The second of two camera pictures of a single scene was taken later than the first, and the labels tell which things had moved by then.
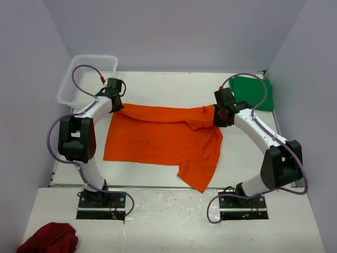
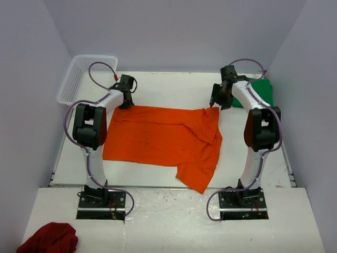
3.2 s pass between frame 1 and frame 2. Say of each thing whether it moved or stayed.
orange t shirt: stayed
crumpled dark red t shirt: stayed
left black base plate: stayed
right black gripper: moved
